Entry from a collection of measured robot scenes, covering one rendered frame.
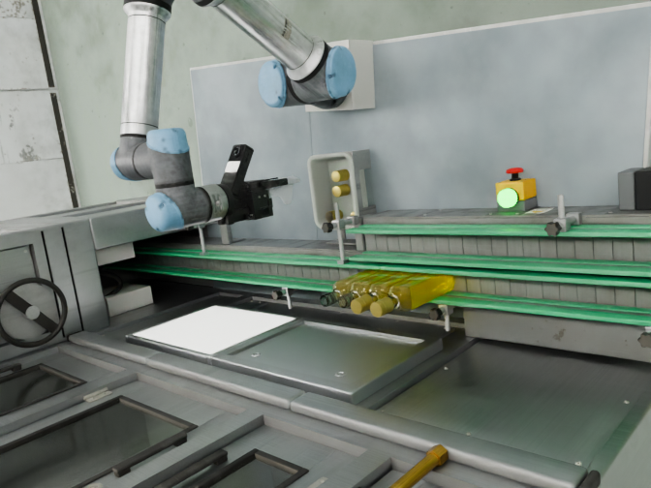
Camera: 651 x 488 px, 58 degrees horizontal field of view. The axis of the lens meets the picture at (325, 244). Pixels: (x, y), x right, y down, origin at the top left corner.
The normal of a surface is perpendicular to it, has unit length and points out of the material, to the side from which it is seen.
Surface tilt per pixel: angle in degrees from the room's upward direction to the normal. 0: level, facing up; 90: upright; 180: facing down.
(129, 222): 90
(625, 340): 0
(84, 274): 90
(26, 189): 90
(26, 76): 90
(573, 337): 0
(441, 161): 0
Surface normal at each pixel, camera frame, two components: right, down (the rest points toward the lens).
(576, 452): -0.13, -0.98
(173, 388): -0.67, 0.21
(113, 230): 0.73, 0.02
